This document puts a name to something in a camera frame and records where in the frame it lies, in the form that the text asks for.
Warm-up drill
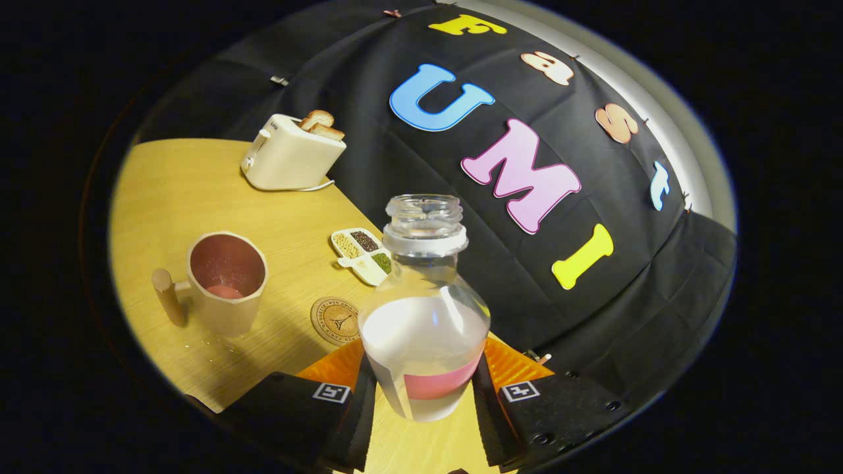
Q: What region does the round cork coaster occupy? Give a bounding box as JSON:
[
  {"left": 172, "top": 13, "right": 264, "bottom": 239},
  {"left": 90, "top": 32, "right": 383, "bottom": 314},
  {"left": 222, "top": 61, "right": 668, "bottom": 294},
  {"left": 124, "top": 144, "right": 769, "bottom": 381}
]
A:
[{"left": 310, "top": 296, "right": 362, "bottom": 347}]

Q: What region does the white toaster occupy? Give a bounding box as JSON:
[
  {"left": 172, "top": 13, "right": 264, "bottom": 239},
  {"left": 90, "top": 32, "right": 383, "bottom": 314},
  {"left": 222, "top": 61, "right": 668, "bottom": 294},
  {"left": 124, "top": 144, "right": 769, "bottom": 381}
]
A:
[{"left": 240, "top": 114, "right": 347, "bottom": 192}]

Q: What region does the wooden table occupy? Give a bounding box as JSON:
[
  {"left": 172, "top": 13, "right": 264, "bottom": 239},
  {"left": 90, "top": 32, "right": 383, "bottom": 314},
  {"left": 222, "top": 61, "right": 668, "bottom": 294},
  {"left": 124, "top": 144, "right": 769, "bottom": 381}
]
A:
[{"left": 109, "top": 137, "right": 521, "bottom": 474}]

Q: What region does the white divided grain dish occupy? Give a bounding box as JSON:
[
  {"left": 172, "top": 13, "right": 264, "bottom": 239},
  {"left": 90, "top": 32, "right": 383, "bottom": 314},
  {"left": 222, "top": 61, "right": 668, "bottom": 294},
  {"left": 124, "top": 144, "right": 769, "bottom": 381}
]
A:
[{"left": 331, "top": 228, "right": 394, "bottom": 286}]

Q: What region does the clear plastic juice bottle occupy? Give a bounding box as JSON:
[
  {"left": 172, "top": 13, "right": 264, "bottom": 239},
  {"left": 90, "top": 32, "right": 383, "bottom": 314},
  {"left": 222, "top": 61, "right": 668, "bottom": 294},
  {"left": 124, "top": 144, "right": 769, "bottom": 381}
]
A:
[{"left": 358, "top": 194, "right": 491, "bottom": 423}]

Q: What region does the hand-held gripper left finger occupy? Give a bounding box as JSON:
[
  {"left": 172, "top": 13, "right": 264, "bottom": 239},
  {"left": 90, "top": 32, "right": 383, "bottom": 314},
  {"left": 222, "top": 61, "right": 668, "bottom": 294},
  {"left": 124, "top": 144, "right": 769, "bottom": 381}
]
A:
[{"left": 217, "top": 339, "right": 377, "bottom": 473}]

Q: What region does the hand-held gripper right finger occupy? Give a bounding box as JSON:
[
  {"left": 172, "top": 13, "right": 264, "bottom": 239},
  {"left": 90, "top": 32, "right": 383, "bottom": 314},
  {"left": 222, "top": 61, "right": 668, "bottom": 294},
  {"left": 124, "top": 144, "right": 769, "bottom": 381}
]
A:
[{"left": 471, "top": 336, "right": 649, "bottom": 471}]

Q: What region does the beige cup with wooden handle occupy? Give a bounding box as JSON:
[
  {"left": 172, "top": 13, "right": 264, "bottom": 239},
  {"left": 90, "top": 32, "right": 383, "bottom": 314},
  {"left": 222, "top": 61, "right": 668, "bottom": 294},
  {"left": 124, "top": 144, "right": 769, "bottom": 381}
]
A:
[{"left": 151, "top": 231, "right": 269, "bottom": 338}]

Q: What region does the black backdrop cloth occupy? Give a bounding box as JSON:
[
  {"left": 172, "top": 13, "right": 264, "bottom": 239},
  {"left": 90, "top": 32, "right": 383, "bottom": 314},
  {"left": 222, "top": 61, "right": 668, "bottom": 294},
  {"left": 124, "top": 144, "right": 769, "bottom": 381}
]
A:
[{"left": 135, "top": 0, "right": 737, "bottom": 402}]

